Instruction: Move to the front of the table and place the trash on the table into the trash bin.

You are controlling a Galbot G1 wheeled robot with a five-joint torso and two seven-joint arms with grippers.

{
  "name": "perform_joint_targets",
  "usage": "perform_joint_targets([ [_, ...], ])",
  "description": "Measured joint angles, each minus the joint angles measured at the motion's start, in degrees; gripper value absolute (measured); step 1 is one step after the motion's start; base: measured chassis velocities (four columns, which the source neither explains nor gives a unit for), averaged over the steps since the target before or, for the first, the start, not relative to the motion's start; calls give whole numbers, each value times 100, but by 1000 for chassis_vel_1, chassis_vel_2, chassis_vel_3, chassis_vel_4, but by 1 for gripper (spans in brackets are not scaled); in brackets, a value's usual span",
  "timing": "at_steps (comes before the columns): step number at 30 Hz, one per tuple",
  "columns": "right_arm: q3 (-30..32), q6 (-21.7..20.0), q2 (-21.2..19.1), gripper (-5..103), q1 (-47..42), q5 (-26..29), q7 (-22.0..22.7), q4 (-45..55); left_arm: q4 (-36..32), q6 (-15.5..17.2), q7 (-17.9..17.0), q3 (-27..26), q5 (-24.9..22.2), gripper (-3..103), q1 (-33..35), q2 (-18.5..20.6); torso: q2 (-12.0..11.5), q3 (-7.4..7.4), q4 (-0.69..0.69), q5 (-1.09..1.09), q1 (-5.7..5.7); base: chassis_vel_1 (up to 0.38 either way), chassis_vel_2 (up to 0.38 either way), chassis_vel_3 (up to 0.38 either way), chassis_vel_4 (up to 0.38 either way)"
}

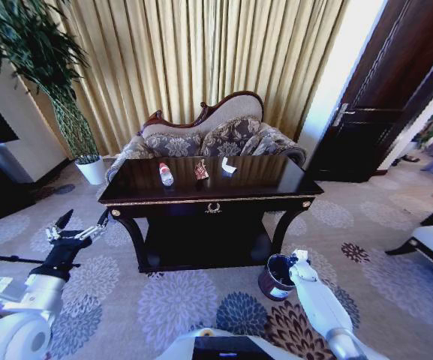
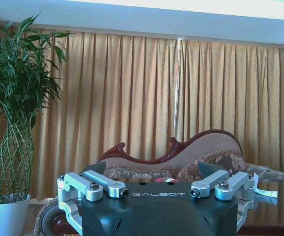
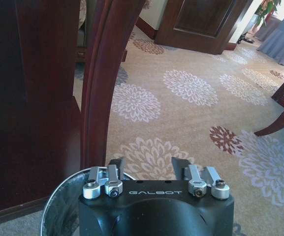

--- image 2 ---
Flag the dark round wooden stool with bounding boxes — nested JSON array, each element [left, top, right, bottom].
[[40, 202, 83, 236]]

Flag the white plant pot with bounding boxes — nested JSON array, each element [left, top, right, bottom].
[[0, 193, 32, 236]]

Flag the golden pleated curtain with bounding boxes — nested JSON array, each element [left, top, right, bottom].
[[178, 39, 284, 174], [31, 29, 181, 170]]

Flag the green braided bamboo plant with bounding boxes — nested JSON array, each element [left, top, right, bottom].
[[0, 13, 71, 205]]

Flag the brown floral cushion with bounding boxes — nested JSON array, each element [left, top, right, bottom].
[[176, 152, 247, 182]]

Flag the dark glossy wooden table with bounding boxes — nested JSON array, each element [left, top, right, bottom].
[[237, 180, 284, 236]]

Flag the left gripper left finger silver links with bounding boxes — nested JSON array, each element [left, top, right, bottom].
[[57, 161, 130, 236]]

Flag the carved wooden floral chaise sofa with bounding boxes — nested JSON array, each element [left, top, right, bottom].
[[96, 129, 284, 184]]

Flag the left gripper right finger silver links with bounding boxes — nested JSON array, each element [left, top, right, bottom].
[[190, 161, 255, 231]]

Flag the white crumpled paper scrap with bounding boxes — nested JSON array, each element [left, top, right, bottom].
[[252, 172, 279, 199]]

